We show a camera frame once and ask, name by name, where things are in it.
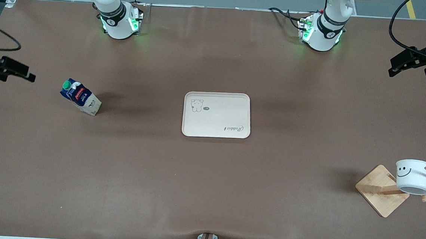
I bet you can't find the blue white milk carton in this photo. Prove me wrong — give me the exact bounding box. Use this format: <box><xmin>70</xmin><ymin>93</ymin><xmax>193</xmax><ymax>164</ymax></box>
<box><xmin>59</xmin><ymin>78</ymin><xmax>104</xmax><ymax>116</ymax></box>

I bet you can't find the white smiley cup black handle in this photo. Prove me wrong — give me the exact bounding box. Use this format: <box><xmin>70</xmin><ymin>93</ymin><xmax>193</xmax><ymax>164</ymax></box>
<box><xmin>394</xmin><ymin>159</ymin><xmax>426</xmax><ymax>196</ymax></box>

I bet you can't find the wooden cup rack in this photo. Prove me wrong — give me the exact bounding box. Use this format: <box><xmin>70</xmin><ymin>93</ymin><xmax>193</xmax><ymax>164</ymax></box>
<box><xmin>354</xmin><ymin>162</ymin><xmax>426</xmax><ymax>221</ymax></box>

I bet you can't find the cream rectangular tray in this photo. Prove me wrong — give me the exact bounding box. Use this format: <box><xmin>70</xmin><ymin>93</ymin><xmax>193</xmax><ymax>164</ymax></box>
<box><xmin>181</xmin><ymin>89</ymin><xmax>253</xmax><ymax>141</ymax></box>

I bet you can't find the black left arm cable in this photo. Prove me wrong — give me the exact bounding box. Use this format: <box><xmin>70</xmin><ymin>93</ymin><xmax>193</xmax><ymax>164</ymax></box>
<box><xmin>387</xmin><ymin>0</ymin><xmax>426</xmax><ymax>56</ymax></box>

